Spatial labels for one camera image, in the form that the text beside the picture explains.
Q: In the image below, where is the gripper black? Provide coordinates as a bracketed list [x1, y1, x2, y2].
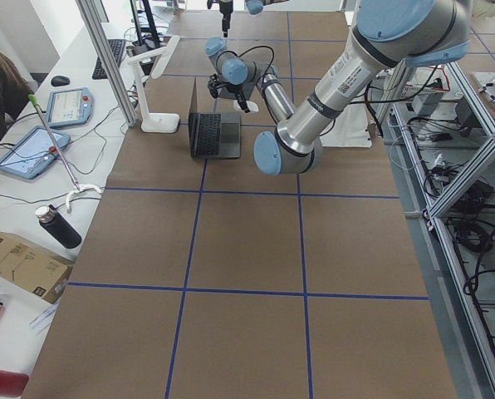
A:
[207, 0, 233, 38]
[224, 83, 250, 113]

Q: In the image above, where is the black mouse pad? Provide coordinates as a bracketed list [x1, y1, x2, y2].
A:
[218, 83, 255, 100]

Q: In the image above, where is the grey laptop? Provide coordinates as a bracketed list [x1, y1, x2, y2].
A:
[188, 79, 241, 159]

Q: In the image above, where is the white computer mouse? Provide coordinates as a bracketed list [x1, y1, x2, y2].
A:
[233, 101, 259, 113]

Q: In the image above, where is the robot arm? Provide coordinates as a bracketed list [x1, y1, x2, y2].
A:
[206, 0, 286, 38]
[205, 1, 473, 175]

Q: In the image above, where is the white desk lamp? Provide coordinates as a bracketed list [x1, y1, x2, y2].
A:
[128, 35, 180, 134]

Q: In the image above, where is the black computer mouse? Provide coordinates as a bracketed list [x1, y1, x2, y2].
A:
[51, 75, 71, 87]

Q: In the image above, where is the black keyboard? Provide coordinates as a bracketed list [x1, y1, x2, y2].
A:
[91, 38, 127, 81]

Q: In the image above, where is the far blue teach pendant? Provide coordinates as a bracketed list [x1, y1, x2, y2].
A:
[46, 87, 94, 128]

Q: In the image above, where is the blue teach pendant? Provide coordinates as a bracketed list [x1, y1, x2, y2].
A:
[46, 87, 94, 128]
[0, 126, 56, 180]

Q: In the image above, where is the grabber stick green tip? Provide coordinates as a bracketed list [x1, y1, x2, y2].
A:
[28, 94, 102, 214]

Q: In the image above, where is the near blue teach pendant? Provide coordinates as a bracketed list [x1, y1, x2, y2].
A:
[0, 126, 56, 180]

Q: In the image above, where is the black water bottle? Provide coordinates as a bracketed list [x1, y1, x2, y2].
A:
[35, 205, 82, 249]

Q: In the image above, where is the cardboard box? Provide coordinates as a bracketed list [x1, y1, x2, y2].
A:
[0, 232, 74, 304]

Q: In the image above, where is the red object at edge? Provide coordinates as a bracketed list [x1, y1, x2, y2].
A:
[0, 370, 29, 398]

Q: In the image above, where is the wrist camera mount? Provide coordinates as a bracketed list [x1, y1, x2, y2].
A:
[207, 74, 228, 99]

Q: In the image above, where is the white camera pole mount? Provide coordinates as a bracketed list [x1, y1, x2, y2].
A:
[308, 0, 402, 150]

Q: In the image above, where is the aluminium frame post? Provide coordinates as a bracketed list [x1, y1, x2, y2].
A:
[76, 0, 137, 127]

